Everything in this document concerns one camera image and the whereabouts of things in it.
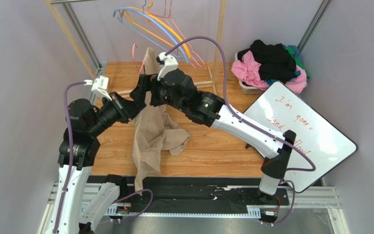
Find pink garment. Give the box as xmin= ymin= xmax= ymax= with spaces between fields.
xmin=231 ymin=52 xmax=308 ymax=95

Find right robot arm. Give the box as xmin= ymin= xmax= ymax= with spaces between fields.
xmin=130 ymin=69 xmax=296 ymax=195

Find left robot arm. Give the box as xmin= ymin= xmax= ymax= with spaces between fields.
xmin=44 ymin=92 xmax=140 ymax=234

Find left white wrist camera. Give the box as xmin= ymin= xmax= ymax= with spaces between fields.
xmin=84 ymin=75 xmax=112 ymax=101

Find white laundry basket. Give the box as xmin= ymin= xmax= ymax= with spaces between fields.
xmin=234 ymin=52 xmax=265 ymax=95

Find beige t shirt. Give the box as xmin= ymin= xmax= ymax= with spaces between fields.
xmin=131 ymin=47 xmax=191 ymax=192

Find black garment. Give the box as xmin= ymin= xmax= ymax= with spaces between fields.
xmin=237 ymin=39 xmax=298 ymax=83

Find blue plastic hanger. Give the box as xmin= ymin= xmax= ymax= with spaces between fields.
xmin=112 ymin=6 xmax=183 ymax=50

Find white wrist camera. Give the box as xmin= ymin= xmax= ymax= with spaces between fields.
xmin=157 ymin=52 xmax=178 ymax=80
xmin=84 ymin=75 xmax=112 ymax=101

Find yellow plastic hanger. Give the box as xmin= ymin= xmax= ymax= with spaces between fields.
xmin=113 ymin=0 xmax=185 ymax=51

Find purple cable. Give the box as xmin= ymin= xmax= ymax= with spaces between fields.
xmin=164 ymin=36 xmax=317 ymax=227
xmin=52 ymin=81 xmax=153 ymax=234

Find blue garment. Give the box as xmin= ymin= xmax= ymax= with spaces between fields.
xmin=288 ymin=45 xmax=303 ymax=63

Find wooden clothes rack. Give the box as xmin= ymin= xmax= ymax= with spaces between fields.
xmin=44 ymin=0 xmax=227 ymax=98

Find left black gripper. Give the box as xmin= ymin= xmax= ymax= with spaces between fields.
xmin=88 ymin=92 xmax=145 ymax=138

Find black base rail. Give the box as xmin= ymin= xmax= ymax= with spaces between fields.
xmin=120 ymin=176 xmax=290 ymax=215

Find white whiteboard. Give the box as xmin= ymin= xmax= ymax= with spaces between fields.
xmin=244 ymin=81 xmax=358 ymax=193

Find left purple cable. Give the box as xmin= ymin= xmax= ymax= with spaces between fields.
xmin=52 ymin=81 xmax=153 ymax=234

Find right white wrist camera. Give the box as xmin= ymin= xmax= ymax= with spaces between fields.
xmin=157 ymin=52 xmax=178 ymax=80

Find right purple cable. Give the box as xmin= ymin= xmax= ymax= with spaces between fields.
xmin=164 ymin=36 xmax=317 ymax=227

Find green garment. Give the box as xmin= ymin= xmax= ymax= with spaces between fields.
xmin=284 ymin=45 xmax=311 ymax=80

